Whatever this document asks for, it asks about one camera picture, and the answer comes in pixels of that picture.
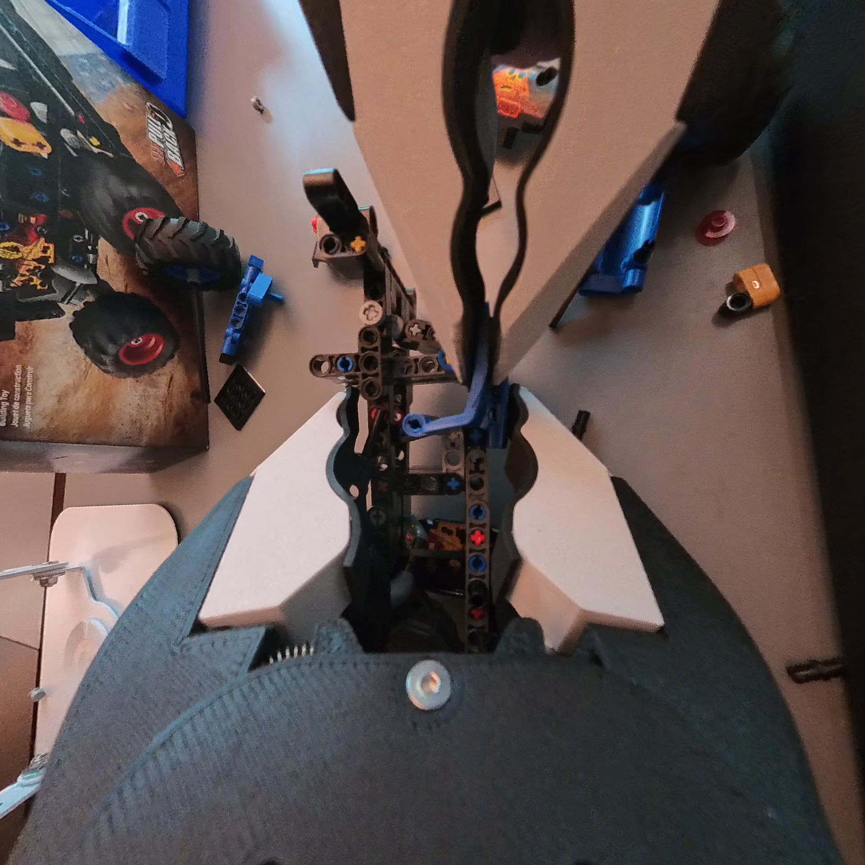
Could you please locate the black truck body shell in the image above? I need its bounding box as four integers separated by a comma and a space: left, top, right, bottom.
492, 59, 562, 151

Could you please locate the white tilted board stand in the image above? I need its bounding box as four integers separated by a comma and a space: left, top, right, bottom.
0, 503, 180, 820

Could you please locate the black tyre blue hub wheel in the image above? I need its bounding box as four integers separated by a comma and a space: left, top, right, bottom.
134, 216, 243, 404

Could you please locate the blue panel piece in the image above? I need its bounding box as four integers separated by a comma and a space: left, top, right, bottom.
551, 181, 668, 328

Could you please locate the blue beam piece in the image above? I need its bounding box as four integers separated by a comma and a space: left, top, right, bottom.
218, 255, 286, 366

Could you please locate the blue angled liftarm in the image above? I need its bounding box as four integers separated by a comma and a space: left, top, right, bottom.
402, 304, 511, 450

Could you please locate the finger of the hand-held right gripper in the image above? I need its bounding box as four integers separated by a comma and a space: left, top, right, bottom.
338, 0, 489, 387
492, 0, 719, 374

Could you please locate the black perforated seat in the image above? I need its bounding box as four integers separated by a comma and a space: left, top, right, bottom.
750, 0, 865, 865

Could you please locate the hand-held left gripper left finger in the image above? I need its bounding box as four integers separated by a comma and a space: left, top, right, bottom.
198, 391, 369, 653

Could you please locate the toy brick monster truck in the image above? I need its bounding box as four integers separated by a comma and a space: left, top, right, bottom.
302, 169, 504, 655

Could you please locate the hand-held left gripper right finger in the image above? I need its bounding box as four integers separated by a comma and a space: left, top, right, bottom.
503, 387, 665, 655

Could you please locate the black square panel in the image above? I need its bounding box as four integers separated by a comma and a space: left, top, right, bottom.
214, 365, 266, 432

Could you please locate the yellow brick with grey pin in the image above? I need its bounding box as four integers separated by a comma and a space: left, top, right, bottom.
718, 264, 781, 317

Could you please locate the blue plastic bin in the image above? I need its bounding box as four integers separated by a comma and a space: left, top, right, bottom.
46, 0, 191, 117

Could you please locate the toy set cardboard box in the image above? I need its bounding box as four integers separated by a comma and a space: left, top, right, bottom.
0, 0, 209, 474

